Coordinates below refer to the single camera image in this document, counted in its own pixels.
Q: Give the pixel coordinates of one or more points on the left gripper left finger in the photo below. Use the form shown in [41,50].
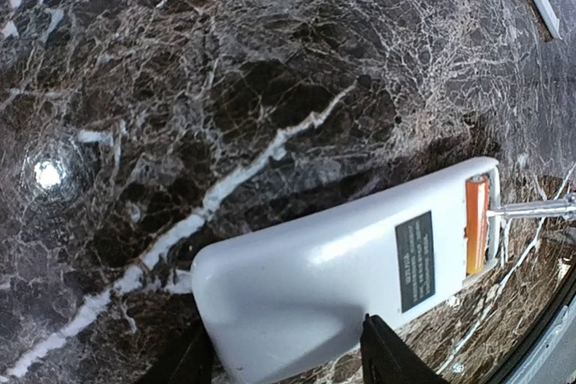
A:
[188,360]

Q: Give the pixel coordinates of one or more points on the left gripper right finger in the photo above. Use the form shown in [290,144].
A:
[386,359]

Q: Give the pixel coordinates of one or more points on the white remote control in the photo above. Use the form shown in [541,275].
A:
[282,300]

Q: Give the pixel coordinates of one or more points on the clear handle screwdriver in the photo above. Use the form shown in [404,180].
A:
[557,208]

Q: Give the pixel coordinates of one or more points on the white battery cover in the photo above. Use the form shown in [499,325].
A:
[551,20]

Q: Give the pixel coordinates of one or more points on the red battery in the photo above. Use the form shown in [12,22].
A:
[477,226]

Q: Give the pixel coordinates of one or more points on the black front rail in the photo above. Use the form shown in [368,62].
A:
[546,352]

